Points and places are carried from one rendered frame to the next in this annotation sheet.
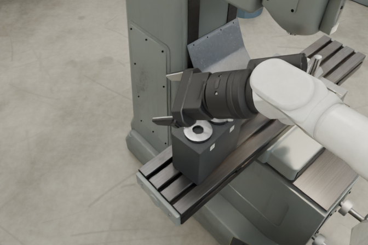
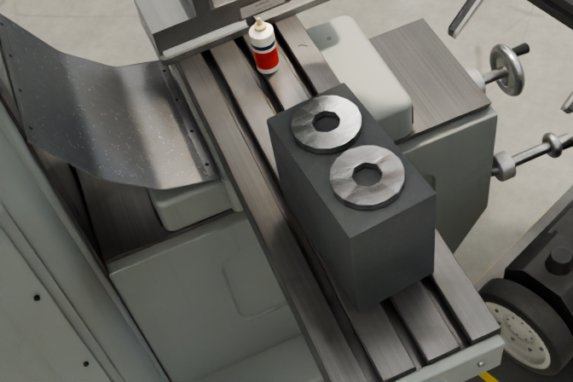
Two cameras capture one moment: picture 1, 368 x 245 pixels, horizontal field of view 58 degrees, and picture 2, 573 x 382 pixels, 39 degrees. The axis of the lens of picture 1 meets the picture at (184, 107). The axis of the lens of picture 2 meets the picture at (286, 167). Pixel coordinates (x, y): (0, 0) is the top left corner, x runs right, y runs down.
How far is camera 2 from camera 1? 67 cm
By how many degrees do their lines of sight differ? 39
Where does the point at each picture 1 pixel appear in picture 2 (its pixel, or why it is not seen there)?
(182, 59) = (37, 185)
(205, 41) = (27, 101)
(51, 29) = not seen: outside the picture
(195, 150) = (420, 199)
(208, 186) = (440, 251)
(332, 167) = (402, 58)
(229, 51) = (60, 81)
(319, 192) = (449, 98)
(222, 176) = not seen: hidden behind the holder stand
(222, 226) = not seen: hidden behind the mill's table
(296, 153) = (373, 87)
